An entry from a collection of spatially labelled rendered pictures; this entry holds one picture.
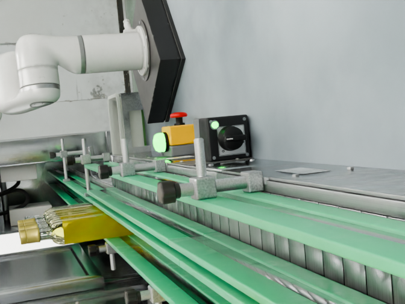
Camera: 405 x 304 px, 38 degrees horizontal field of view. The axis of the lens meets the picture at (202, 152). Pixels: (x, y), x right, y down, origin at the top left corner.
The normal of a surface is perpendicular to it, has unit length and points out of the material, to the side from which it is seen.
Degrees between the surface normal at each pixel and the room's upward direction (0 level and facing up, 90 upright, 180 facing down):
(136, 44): 89
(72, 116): 90
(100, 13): 90
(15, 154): 90
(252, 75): 0
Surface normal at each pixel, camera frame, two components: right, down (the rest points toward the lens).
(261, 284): -0.09, -0.99
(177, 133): 0.32, 0.02
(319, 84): -0.94, 0.11
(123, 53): 0.33, 0.23
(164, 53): 0.21, -0.56
